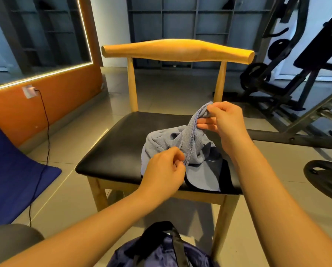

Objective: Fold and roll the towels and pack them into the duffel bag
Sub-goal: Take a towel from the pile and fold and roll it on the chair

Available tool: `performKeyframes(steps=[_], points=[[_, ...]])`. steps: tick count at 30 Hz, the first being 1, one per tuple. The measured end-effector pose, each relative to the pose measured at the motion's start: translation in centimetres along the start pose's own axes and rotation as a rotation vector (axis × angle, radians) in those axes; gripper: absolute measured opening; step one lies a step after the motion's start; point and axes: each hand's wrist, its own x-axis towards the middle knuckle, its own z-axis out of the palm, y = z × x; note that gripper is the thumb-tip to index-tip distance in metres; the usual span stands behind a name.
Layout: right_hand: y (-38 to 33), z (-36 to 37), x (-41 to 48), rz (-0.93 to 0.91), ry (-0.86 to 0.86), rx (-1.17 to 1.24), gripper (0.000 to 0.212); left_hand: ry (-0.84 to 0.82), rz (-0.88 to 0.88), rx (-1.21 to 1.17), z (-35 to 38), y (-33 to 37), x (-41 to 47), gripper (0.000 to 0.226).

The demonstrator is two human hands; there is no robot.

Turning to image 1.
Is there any black and grey gym machine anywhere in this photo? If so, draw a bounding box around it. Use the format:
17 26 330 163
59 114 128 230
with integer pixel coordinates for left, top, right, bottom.
222 0 332 151

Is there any loose black weight plate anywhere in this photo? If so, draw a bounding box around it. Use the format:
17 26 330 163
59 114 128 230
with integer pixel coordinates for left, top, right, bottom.
304 159 332 205

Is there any black cable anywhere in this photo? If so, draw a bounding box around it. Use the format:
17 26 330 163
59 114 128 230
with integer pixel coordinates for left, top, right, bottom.
28 88 52 227

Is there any person's left leg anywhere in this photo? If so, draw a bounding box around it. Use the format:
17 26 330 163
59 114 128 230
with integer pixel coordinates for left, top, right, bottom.
0 223 46 267

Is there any person's left forearm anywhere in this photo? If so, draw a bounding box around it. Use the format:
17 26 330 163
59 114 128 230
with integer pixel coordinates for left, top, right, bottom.
0 189 158 267

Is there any grey shelf unit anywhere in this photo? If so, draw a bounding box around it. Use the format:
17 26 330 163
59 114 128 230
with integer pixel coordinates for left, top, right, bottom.
126 0 273 70

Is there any wooden chair with black seat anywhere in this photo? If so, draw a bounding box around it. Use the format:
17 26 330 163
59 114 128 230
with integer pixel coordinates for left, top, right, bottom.
75 39 256 259

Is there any single blue-grey towel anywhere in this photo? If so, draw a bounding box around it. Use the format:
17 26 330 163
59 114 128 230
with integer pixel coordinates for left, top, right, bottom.
140 102 231 193

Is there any dark blue mat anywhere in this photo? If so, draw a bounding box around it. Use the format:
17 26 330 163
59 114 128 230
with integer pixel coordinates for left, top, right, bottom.
0 116 62 227

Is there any navy blue bag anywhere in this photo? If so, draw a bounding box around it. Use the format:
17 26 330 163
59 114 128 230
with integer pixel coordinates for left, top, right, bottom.
106 221 220 267

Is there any person's right forearm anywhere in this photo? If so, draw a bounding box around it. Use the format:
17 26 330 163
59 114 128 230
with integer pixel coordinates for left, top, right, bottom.
224 133 332 267

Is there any wall mirror with light strip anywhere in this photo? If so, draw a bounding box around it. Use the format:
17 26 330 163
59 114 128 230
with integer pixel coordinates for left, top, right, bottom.
0 0 94 94

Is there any white wall socket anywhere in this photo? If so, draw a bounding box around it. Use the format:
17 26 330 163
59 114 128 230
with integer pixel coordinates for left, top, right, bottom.
21 84 39 100

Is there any person's right hand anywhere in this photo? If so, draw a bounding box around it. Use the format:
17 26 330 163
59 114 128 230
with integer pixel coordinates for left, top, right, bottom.
196 101 250 152

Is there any person's left hand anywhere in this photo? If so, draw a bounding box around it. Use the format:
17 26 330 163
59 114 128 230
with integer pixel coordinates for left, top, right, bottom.
137 146 187 207

